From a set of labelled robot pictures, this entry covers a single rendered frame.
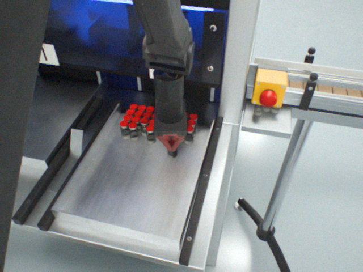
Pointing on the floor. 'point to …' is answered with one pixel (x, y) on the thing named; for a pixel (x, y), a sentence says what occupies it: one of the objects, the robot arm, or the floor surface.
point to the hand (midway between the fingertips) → (171, 144)
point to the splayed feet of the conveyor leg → (241, 204)
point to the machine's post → (233, 94)
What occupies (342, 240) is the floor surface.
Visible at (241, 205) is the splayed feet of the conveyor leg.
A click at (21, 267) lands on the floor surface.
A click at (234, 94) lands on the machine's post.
